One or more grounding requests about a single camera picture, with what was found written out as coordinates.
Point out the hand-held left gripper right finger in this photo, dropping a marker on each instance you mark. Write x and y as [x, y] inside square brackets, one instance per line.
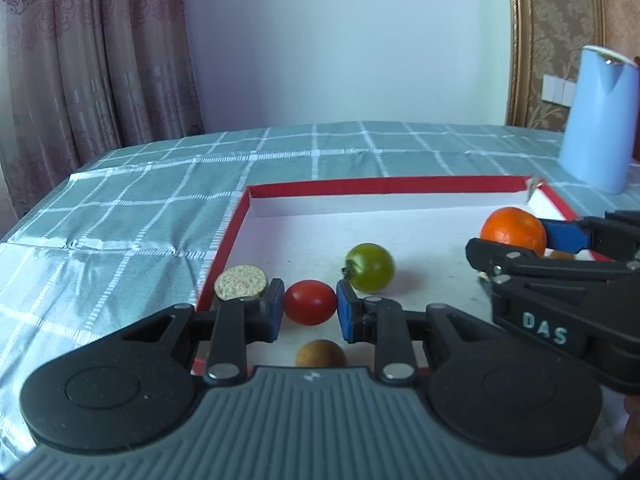
[345, 315]

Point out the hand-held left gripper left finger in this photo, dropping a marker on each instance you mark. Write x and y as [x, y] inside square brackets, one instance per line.
[275, 310]

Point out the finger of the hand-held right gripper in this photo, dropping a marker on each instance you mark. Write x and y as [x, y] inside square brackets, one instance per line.
[565, 235]
[482, 256]

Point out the red cherry tomato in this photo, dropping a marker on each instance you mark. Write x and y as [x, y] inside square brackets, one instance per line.
[310, 302]

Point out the orange mandarin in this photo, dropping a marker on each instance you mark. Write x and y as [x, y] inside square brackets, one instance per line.
[512, 230]

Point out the green tomato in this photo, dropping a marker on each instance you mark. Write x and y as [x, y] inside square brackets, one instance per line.
[372, 266]

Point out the red-edged white tray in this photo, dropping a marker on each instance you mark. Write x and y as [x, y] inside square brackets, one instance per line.
[400, 225]

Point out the brown longan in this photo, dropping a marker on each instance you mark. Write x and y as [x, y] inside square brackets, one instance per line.
[561, 255]
[320, 355]

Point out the round beige biscuit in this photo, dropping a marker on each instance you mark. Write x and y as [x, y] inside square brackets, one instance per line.
[240, 282]

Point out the light blue kettle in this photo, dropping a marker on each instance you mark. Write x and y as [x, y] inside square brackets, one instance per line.
[597, 125]

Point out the green checked tablecloth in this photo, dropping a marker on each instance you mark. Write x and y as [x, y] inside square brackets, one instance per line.
[125, 240]

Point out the brown patterned curtain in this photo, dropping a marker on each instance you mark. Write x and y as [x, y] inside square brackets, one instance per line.
[90, 60]

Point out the white wall switch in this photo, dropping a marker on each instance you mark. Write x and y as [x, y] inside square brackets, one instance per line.
[555, 89]

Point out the gold wall frame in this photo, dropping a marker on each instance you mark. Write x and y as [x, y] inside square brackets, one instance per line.
[520, 35]

